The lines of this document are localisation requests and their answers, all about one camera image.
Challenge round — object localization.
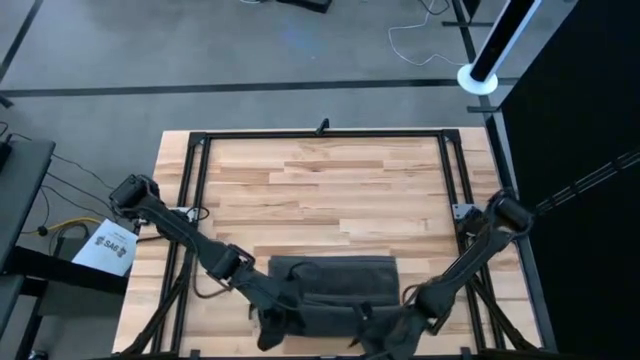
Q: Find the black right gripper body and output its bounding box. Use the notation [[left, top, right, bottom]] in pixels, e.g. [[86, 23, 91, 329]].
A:
[[369, 299, 431, 359]]

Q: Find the black partition panel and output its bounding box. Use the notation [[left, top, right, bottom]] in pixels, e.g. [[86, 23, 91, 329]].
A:
[[499, 0, 640, 360]]

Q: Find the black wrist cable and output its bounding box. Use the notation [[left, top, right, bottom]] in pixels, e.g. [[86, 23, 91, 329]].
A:
[[401, 282, 427, 307], [191, 248, 236, 300]]

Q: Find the dark grey terry towel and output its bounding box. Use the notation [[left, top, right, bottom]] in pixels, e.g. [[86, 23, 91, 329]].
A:
[[267, 254, 402, 340]]

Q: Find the black metal table frame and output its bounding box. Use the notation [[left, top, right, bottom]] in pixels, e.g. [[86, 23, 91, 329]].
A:
[[112, 128, 544, 359]]

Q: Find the black white pole round base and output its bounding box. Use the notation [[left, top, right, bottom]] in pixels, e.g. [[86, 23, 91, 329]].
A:
[[456, 0, 544, 97]]

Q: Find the long black floor cable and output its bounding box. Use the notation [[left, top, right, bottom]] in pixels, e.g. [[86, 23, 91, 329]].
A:
[[5, 131, 119, 194]]

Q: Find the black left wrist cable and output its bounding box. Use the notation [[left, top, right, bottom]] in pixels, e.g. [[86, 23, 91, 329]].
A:
[[191, 248, 236, 300]]

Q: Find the white floor cable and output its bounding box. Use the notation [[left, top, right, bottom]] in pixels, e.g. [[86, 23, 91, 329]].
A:
[[388, 0, 469, 68]]

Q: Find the white printed paper sheet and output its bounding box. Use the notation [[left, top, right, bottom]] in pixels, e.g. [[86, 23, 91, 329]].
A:
[[71, 218, 139, 278]]

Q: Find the black desk crossbar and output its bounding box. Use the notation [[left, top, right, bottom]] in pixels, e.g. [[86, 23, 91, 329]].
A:
[[3, 246, 129, 296]]

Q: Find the thin black floor cable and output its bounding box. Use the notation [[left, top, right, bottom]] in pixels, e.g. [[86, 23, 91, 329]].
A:
[[417, 0, 451, 17]]

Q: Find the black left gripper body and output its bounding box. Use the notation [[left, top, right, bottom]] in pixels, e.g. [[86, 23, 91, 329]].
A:
[[249, 287, 296, 351]]

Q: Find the black flat floor object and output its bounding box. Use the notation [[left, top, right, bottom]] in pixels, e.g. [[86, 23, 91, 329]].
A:
[[276, 0, 334, 14]]

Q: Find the yellow floor cable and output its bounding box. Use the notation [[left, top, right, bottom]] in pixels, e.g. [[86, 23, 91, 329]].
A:
[[22, 216, 104, 237]]

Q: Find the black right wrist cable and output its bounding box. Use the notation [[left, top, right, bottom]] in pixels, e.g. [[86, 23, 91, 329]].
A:
[[401, 282, 427, 307]]

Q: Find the grey side desk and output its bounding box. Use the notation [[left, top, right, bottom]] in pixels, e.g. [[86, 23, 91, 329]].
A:
[[0, 139, 56, 341]]

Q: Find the black cable bundle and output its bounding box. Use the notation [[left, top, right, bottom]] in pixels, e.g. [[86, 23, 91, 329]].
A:
[[533, 149, 640, 217]]

